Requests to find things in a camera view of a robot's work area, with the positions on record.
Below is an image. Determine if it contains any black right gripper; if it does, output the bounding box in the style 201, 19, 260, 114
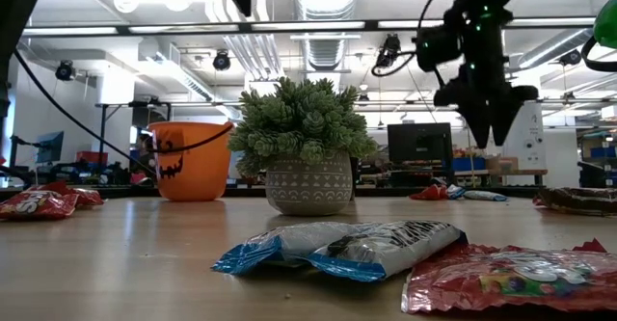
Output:
433, 0, 540, 149

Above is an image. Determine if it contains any cardboard box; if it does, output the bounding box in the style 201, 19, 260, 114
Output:
485, 156, 520, 172

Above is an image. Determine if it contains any blue storage bin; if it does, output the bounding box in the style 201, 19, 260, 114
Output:
451, 156, 487, 172

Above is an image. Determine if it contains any white pillar cabinet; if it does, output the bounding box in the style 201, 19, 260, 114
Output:
498, 101, 549, 187

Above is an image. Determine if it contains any wooden background table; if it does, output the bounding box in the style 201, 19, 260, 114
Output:
452, 169, 549, 187

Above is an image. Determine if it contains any black computer monitor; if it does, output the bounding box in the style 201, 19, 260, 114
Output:
387, 122, 454, 164

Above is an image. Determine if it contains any black office chair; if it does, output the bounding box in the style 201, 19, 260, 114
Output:
577, 160, 608, 190

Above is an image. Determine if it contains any brown Snickers bar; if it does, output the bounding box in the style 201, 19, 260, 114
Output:
534, 187, 617, 218

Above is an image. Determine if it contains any artificial succulent in grey pot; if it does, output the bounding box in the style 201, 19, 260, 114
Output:
226, 77, 380, 217

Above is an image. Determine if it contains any green plastic bucket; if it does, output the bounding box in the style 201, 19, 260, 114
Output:
580, 0, 617, 74

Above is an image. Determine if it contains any orange pumpkin face bucket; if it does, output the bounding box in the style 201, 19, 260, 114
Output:
147, 121, 233, 203

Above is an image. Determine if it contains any red storage bin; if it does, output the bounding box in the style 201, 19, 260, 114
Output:
75, 150, 110, 168

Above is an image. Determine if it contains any blue-lit monitor screen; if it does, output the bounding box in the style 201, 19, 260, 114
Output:
36, 130, 66, 164

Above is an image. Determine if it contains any thin hanging cord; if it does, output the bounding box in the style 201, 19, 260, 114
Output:
463, 145, 476, 187

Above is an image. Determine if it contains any black ceiling-mounted camera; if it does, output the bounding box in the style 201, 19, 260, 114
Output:
375, 34, 402, 70
54, 59, 77, 82
212, 50, 232, 72
558, 48, 583, 67

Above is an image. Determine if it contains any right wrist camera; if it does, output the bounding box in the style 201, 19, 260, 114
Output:
416, 23, 463, 73

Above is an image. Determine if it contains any black metal stand frame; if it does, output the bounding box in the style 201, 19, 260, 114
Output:
94, 101, 173, 187

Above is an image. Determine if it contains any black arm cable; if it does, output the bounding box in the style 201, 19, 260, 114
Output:
12, 48, 158, 177

